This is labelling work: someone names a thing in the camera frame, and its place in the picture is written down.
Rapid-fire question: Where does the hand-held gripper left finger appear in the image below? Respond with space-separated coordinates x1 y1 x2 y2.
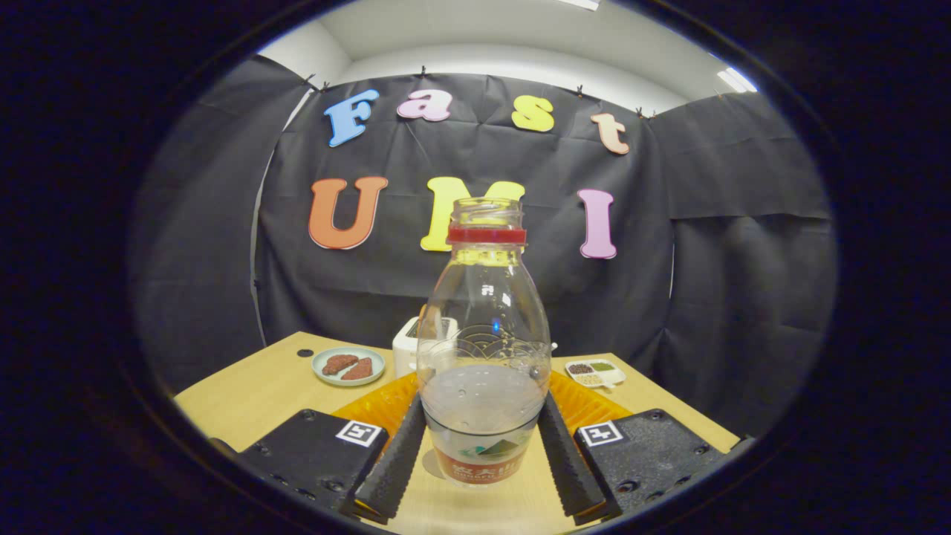
238 372 427 522

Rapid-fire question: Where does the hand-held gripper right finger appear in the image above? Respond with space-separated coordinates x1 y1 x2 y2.
538 371 741 519

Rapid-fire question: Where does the clear plastic juice bottle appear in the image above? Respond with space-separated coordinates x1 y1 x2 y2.
415 197 552 487

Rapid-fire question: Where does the white divided spice dish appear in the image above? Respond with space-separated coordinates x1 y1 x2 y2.
565 359 626 389

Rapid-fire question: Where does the pale green plate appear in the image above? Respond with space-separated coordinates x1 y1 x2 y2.
311 347 386 388

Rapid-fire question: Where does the white toaster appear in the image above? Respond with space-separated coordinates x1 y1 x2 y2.
392 316 459 378

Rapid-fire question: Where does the wooden table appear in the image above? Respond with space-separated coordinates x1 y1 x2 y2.
173 331 741 535

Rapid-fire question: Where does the small ceiling light panel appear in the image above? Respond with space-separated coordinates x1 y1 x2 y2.
717 67 759 94

